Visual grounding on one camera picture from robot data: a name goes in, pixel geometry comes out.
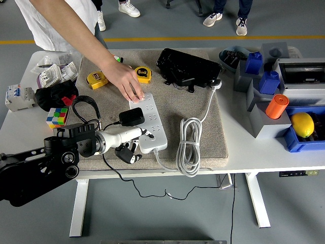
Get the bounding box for yellow lemon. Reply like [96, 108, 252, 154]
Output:
[290, 112, 315, 139]

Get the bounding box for black plug adapter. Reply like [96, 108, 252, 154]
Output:
[118, 107, 146, 127]

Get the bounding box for white table leg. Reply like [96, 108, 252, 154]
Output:
[245, 172, 271, 229]
[69, 179, 89, 237]

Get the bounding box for white power strip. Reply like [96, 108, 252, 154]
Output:
[128, 92, 169, 155]

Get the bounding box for blue-grey bowl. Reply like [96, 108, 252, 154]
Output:
[219, 45, 252, 74]

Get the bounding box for grey electrical distribution box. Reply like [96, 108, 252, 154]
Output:
[273, 57, 325, 107]

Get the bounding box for beige fabric bundle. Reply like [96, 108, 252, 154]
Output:
[286, 45, 303, 59]

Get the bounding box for black chair base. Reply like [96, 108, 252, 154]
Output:
[166, 0, 204, 18]

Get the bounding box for yellow tape measure silver label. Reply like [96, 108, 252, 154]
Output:
[87, 71, 109, 90]

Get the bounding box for white circuit breaker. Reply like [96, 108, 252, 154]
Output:
[5, 84, 36, 112]

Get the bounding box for black part in bin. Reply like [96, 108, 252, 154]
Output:
[311, 113, 325, 141]

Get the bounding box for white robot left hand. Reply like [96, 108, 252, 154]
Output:
[101, 126, 156, 164]

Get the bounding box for grey peg holder block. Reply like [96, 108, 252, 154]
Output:
[261, 42, 289, 64]
[249, 101, 293, 139]
[246, 80, 280, 112]
[233, 60, 265, 93]

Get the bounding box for yellow tape measure black face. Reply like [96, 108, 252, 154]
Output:
[134, 66, 153, 84]

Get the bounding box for clear plastic parts bag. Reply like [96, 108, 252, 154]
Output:
[30, 49, 83, 74]

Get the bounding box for black table control panel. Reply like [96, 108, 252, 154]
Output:
[279, 169, 319, 178]

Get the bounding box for blue plastic bin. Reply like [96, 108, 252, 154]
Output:
[283, 106, 325, 153]

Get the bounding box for blue peg block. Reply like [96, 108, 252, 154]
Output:
[244, 51, 264, 75]
[258, 70, 280, 95]

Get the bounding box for white coiled power cord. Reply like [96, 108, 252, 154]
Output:
[152, 78, 223, 178]

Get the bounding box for person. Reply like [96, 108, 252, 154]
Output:
[203, 0, 254, 36]
[91, 0, 141, 32]
[14, 0, 109, 51]

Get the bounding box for grey-brown mat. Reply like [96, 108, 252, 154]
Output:
[57, 49, 229, 171]

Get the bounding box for orange cylinder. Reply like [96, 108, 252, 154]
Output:
[265, 94, 290, 119]

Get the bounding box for white switch module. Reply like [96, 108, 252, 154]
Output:
[59, 62, 79, 82]

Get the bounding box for black cloth bag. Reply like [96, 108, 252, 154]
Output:
[35, 79, 79, 112]

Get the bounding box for silver box under table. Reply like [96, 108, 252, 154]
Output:
[216, 173, 238, 189]

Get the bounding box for white wall socket panel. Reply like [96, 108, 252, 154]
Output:
[38, 63, 63, 88]

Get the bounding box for black power adapter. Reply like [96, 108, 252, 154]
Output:
[170, 70, 197, 87]

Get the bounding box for black hanging cable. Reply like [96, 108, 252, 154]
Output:
[230, 174, 237, 244]

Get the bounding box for thin black adapter cord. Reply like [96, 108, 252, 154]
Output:
[101, 120, 221, 201]

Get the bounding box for person's right hand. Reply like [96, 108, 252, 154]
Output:
[104, 62, 147, 104]

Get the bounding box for large black power strip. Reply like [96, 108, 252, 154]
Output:
[155, 47, 222, 88]

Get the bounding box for black binder clips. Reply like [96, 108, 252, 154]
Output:
[224, 50, 248, 69]

